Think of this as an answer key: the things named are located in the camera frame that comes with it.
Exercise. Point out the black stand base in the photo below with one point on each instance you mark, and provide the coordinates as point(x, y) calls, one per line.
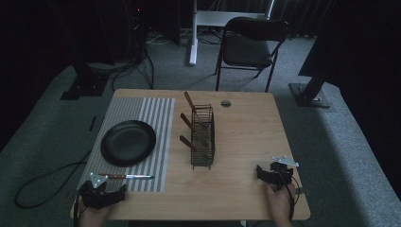
point(85, 86)
point(310, 94)

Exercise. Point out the grey striped placemat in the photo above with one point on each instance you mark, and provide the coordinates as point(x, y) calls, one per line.
point(157, 126)

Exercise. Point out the small dark floor strip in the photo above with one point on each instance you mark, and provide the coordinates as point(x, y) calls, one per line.
point(92, 123)

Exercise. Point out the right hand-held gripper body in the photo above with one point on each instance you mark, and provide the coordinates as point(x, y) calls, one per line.
point(280, 174)

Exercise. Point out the white desk frame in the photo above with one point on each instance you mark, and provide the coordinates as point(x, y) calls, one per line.
point(217, 18)

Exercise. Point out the person's left hand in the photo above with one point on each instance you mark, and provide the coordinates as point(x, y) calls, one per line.
point(94, 217)

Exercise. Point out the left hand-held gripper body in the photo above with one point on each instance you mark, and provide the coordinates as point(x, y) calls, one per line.
point(94, 195)

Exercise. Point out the black round plate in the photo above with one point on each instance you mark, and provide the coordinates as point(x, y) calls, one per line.
point(128, 143)

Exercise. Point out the person's right hand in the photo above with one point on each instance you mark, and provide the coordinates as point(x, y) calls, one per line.
point(280, 205)

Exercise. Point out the black folding chair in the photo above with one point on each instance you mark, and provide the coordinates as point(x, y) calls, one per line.
point(247, 47)

